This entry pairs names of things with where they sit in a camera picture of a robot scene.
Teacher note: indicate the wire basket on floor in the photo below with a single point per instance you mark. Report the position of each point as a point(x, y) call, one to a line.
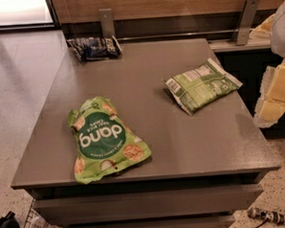
point(34, 220)

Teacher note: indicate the left metal wall bracket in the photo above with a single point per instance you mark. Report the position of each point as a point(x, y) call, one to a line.
point(107, 22)

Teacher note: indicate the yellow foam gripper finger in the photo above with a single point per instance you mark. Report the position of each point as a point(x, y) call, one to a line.
point(270, 106)

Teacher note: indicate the blue chip bag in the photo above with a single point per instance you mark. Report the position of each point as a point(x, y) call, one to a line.
point(95, 48)

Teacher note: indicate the green snack bag with label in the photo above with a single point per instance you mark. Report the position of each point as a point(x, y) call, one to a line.
point(198, 87)

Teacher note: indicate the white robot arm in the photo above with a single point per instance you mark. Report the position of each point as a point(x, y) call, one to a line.
point(273, 28)

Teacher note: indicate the horizontal metal rail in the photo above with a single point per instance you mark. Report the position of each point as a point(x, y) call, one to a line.
point(217, 35)

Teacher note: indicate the metal wall bracket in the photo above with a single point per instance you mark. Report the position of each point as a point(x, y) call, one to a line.
point(243, 29)
point(107, 22)

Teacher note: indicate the green dang rice chip bag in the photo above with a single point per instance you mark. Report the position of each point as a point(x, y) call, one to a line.
point(105, 144)

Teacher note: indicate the grey side shelf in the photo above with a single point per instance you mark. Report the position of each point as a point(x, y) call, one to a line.
point(219, 46)

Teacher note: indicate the right metal wall bracket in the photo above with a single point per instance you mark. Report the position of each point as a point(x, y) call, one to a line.
point(243, 29)

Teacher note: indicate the grey drawer cabinet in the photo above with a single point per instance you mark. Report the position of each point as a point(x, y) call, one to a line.
point(202, 168)

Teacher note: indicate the black white striped power strip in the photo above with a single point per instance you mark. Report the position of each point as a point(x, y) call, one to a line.
point(265, 215)

